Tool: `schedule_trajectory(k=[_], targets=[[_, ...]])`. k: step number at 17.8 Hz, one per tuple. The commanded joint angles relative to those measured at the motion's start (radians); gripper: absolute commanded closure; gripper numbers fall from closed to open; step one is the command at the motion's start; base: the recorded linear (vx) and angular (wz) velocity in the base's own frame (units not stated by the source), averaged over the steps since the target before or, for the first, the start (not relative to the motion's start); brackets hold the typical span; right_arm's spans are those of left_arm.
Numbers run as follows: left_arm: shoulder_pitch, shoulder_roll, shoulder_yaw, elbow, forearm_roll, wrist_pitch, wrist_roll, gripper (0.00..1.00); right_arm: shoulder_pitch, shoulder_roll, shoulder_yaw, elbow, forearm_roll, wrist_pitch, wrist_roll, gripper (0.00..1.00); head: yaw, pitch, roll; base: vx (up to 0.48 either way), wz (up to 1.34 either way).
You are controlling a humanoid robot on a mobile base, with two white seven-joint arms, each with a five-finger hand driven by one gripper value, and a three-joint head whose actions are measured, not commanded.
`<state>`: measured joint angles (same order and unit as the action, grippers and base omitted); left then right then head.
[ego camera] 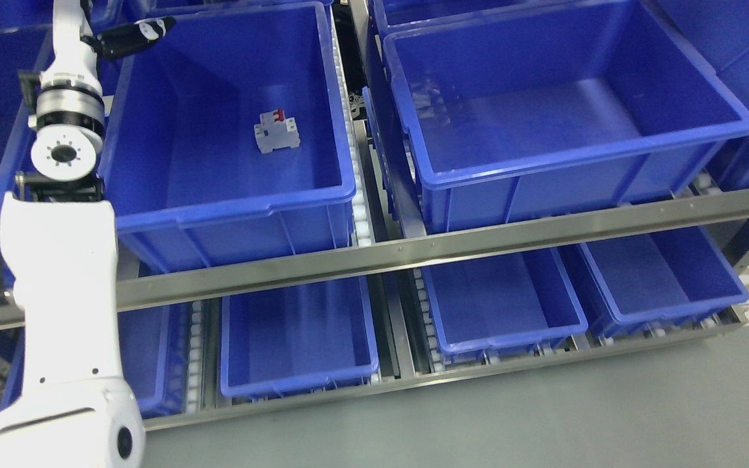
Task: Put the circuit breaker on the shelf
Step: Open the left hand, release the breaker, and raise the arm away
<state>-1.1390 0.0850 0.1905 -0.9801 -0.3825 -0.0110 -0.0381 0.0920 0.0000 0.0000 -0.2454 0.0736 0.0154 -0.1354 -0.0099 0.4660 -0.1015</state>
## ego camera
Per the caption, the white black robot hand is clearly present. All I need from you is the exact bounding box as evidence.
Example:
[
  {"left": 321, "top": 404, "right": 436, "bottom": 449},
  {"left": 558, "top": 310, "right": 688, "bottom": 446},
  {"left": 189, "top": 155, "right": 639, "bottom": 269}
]
[{"left": 42, "top": 1, "right": 177, "bottom": 82}]

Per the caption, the white red circuit breaker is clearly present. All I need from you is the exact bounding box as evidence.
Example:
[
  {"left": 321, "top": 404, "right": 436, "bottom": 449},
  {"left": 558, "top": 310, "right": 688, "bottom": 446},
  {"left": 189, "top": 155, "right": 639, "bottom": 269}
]
[{"left": 254, "top": 109, "right": 301, "bottom": 154}]

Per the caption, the blue bin lower middle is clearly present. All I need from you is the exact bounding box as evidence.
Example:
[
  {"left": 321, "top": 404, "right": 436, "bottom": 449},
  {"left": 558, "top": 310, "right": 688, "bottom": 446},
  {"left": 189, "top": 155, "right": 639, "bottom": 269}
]
[{"left": 219, "top": 276, "right": 380, "bottom": 402}]

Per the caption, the blue bin far right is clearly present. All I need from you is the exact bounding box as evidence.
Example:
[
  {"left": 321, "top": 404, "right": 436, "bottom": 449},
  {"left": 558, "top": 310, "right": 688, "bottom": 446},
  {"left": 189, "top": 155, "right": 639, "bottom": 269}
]
[{"left": 558, "top": 226, "right": 749, "bottom": 338}]

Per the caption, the blue bin lower shelf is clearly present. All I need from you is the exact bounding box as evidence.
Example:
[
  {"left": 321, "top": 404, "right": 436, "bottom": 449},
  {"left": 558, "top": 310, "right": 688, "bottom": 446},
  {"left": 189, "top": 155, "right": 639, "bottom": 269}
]
[{"left": 1, "top": 302, "right": 190, "bottom": 420}]

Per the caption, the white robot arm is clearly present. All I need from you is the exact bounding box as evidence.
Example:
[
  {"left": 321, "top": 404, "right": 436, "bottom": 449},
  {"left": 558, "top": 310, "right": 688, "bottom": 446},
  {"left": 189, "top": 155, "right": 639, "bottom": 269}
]
[{"left": 0, "top": 72, "right": 146, "bottom": 467}]

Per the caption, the large blue bin right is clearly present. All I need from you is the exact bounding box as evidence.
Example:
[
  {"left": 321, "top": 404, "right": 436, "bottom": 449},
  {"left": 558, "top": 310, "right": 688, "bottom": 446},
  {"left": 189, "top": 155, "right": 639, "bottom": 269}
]
[{"left": 382, "top": 1, "right": 749, "bottom": 234}]

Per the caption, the blue bin lower right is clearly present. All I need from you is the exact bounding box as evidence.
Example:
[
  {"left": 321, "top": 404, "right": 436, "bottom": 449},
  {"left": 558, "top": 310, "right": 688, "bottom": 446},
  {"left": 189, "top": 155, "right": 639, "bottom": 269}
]
[{"left": 420, "top": 248, "right": 588, "bottom": 364}]

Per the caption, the blue bin with breaker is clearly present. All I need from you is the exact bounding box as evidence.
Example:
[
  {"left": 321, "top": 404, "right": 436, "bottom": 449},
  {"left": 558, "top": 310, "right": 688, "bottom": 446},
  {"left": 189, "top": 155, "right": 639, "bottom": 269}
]
[{"left": 98, "top": 2, "right": 356, "bottom": 274}]

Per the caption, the metal shelf rack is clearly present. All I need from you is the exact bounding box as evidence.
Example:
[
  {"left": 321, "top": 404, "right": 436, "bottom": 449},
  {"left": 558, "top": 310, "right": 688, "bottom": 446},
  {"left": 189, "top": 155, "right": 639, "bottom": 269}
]
[{"left": 0, "top": 0, "right": 749, "bottom": 433}]

